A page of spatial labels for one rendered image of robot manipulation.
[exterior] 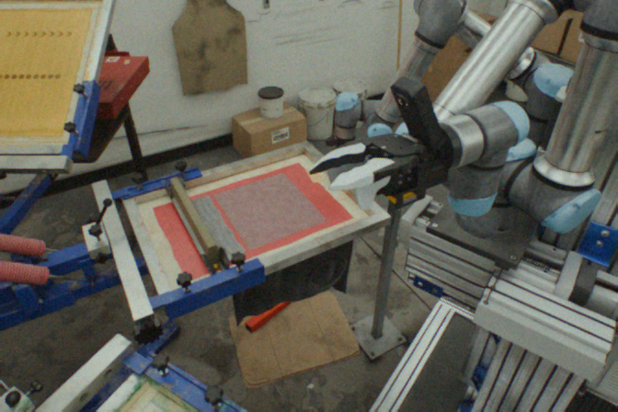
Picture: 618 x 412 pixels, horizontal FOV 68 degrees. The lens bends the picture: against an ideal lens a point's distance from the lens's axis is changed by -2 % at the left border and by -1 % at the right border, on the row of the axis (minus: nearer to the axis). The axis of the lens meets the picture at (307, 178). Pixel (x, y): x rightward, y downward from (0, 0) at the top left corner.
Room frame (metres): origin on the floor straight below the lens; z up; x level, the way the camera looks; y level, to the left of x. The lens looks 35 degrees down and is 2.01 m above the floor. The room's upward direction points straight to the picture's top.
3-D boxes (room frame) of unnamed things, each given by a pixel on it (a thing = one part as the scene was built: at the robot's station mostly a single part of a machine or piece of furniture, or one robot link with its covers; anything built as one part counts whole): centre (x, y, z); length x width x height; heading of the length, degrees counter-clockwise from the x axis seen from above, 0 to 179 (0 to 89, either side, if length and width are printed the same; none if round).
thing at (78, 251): (0.99, 0.69, 1.02); 0.17 x 0.06 x 0.05; 120
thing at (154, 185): (1.39, 0.55, 0.97); 0.30 x 0.05 x 0.07; 120
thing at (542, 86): (1.29, -0.74, 1.42); 0.13 x 0.12 x 0.14; 178
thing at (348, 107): (1.43, -0.14, 1.28); 0.09 x 0.08 x 0.11; 88
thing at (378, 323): (1.44, -0.35, 0.48); 0.22 x 0.22 x 0.96; 30
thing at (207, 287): (0.91, 0.27, 0.98); 0.30 x 0.05 x 0.07; 120
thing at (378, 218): (1.27, 0.20, 0.97); 0.79 x 0.58 x 0.04; 120
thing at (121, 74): (2.17, 1.11, 1.06); 0.61 x 0.46 x 0.12; 0
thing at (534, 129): (1.28, -0.74, 1.31); 0.15 x 0.15 x 0.10
